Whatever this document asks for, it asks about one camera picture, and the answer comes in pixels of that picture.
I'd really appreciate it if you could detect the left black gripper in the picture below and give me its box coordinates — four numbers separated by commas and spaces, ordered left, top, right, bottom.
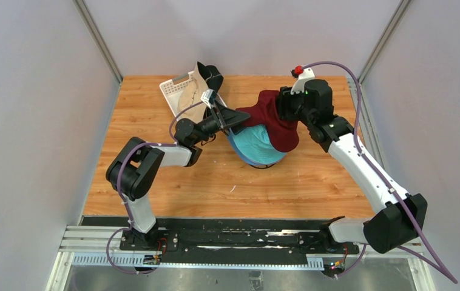
192, 100, 254, 146

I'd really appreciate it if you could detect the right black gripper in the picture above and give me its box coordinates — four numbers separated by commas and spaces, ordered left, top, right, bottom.
272, 84, 314, 126

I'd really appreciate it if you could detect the dark red hat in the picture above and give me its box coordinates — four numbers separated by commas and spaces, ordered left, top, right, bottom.
236, 90, 299, 153

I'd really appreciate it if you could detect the teal hat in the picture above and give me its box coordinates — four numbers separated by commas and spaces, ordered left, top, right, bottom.
234, 125, 286, 164

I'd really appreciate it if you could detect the blue bucket hat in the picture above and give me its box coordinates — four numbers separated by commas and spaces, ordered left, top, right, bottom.
226, 130, 263, 167

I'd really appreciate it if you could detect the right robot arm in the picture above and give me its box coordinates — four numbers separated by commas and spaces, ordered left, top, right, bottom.
276, 79, 428, 253

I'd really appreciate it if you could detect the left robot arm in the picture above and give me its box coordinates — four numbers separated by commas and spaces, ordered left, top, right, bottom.
106, 103, 251, 250

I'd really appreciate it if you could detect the black hat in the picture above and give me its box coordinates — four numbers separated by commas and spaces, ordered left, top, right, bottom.
177, 62, 224, 123

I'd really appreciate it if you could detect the white perforated plastic basket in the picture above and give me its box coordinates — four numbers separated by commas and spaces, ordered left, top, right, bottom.
159, 71, 227, 121

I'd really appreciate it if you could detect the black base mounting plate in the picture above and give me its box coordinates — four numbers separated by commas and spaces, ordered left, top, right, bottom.
82, 216, 360, 270

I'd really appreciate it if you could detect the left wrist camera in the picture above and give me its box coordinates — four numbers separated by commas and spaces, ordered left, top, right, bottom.
200, 89, 218, 108

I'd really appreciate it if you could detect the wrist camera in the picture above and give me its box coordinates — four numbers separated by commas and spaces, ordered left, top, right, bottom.
200, 89, 218, 108
290, 65, 315, 95

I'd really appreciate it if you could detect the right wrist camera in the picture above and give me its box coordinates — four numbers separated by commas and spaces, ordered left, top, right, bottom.
290, 65, 315, 95

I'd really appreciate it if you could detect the black wire hat stand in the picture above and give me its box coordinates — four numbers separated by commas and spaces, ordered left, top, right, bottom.
249, 163, 277, 170

